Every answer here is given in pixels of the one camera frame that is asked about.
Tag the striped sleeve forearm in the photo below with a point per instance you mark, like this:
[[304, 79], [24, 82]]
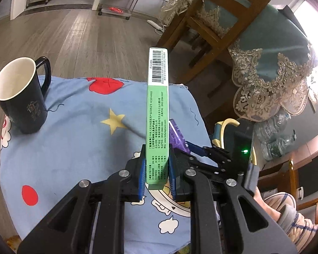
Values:
[[282, 208]]

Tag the white power strip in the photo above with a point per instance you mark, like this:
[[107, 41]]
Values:
[[155, 25]]

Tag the wooden dining chair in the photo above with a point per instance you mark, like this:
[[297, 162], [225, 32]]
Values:
[[218, 22]]

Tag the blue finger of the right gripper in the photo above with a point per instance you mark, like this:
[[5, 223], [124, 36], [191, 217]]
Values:
[[200, 151]]

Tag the green white cardboard box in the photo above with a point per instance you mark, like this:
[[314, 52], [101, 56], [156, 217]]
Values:
[[157, 117]]

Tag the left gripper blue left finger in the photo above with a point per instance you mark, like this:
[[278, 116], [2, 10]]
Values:
[[142, 172]]

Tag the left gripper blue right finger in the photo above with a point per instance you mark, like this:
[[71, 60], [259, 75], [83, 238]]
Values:
[[172, 172]]

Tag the black ceramic mug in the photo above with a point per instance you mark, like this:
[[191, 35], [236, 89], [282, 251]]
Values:
[[24, 83]]

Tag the teal lace tablecloth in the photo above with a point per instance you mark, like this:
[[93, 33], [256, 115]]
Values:
[[271, 61]]

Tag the blue cartoon cushion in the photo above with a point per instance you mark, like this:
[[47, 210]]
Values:
[[93, 127]]

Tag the yellow rimmed teal trash bin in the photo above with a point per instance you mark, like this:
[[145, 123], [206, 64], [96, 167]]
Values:
[[236, 137]]

